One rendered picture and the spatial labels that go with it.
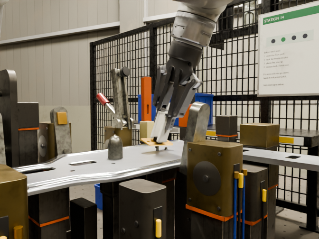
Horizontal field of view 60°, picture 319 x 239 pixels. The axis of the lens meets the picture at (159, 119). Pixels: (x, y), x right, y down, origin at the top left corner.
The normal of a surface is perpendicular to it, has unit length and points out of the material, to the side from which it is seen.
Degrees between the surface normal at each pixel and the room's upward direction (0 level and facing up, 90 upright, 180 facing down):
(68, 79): 90
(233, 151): 90
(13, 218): 90
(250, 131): 90
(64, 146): 78
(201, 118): 102
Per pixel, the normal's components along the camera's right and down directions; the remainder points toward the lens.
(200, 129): 0.69, 0.25
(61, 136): 0.69, -0.17
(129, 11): -0.45, 0.05
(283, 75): -0.72, 0.04
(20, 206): 0.80, 0.04
